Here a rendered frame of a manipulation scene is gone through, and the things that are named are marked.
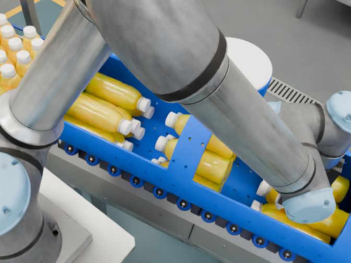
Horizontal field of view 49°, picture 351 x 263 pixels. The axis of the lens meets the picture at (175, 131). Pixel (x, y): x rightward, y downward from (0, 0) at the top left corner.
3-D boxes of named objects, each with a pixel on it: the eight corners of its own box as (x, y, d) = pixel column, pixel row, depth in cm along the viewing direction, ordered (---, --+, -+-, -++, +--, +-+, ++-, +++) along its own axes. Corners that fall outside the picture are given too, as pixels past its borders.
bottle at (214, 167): (219, 189, 99) (158, 160, 103) (230, 166, 102) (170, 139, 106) (221, 180, 93) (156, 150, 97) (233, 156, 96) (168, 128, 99)
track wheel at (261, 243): (271, 238, 101) (272, 235, 103) (255, 230, 102) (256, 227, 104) (264, 252, 102) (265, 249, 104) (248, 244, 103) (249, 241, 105)
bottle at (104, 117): (67, 115, 110) (121, 140, 106) (57, 108, 104) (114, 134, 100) (79, 94, 111) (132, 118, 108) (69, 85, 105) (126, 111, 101)
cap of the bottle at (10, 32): (16, 31, 129) (15, 26, 127) (10, 38, 126) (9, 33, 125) (6, 28, 129) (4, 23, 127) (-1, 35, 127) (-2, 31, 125)
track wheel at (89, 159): (100, 155, 112) (103, 154, 114) (86, 148, 113) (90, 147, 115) (95, 169, 113) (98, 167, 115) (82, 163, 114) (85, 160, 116)
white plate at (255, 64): (176, 62, 131) (176, 64, 132) (243, 105, 122) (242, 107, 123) (223, 26, 146) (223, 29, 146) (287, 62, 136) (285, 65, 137)
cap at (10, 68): (9, 78, 115) (8, 73, 114) (-2, 74, 116) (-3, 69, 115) (18, 70, 118) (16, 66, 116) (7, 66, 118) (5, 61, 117)
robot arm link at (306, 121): (269, 141, 61) (336, 142, 62) (257, 91, 68) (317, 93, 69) (256, 169, 67) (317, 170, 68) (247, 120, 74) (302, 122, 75)
